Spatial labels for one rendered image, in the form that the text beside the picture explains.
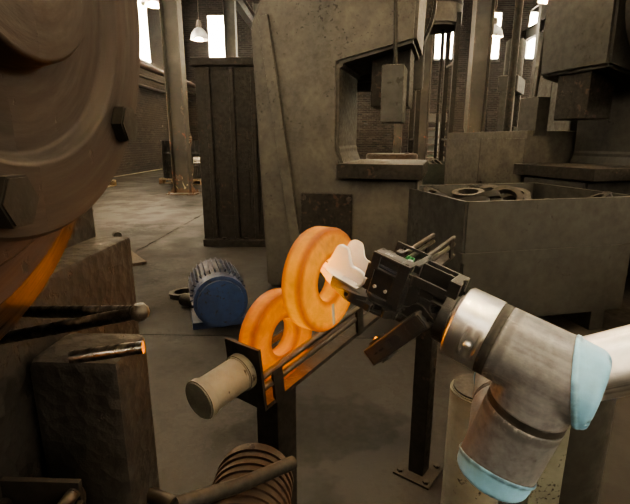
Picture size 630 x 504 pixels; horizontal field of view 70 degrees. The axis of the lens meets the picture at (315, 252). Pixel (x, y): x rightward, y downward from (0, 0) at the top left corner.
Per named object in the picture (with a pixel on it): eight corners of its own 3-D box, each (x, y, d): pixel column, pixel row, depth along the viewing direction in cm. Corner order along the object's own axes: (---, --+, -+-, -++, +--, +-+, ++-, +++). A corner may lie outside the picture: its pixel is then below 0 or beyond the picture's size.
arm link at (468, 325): (486, 352, 59) (463, 384, 51) (452, 334, 61) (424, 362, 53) (513, 293, 55) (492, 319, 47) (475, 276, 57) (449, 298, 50)
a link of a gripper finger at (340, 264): (324, 229, 64) (378, 255, 60) (315, 265, 67) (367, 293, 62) (311, 233, 62) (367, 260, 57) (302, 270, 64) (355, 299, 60)
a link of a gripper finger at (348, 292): (345, 268, 64) (398, 295, 60) (342, 279, 64) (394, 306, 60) (326, 276, 60) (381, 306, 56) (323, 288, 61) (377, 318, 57)
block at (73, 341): (49, 547, 52) (16, 360, 46) (85, 494, 60) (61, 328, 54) (139, 550, 52) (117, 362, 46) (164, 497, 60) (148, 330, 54)
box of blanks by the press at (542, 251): (454, 345, 229) (466, 195, 210) (392, 293, 308) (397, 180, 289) (620, 327, 251) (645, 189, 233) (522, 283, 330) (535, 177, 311)
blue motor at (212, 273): (193, 340, 235) (189, 278, 227) (188, 303, 288) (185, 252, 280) (251, 332, 245) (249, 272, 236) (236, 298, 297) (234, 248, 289)
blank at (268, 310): (266, 392, 78) (280, 399, 76) (221, 346, 67) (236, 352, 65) (309, 320, 85) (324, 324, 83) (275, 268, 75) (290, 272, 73)
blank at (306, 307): (275, 239, 59) (295, 242, 57) (338, 215, 71) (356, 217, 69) (284, 345, 64) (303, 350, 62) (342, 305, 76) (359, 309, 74)
